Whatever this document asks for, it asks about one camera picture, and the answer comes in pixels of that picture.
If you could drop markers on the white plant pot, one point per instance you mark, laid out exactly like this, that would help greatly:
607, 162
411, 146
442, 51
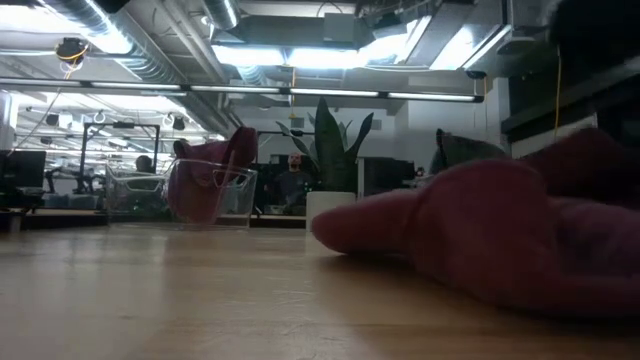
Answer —
325, 205

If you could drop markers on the black background robot arm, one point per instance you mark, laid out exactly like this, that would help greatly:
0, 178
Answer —
90, 180

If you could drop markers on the person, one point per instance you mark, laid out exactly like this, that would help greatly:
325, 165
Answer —
295, 187
144, 164

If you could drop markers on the green snake plant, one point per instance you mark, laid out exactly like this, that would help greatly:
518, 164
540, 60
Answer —
327, 140

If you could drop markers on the dark red towel pile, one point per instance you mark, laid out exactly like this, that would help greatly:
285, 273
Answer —
475, 225

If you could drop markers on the black monitor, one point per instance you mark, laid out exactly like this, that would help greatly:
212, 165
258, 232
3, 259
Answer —
22, 170

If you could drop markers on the long ceiling light bar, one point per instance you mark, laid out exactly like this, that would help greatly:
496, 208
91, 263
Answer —
330, 92

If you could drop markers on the maroon cap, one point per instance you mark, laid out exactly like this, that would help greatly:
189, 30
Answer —
200, 190

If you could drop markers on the clear plastic bin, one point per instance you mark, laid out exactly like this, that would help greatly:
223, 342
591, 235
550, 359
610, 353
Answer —
135, 195

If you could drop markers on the black station frame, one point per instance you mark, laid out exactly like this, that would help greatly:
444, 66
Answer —
120, 125

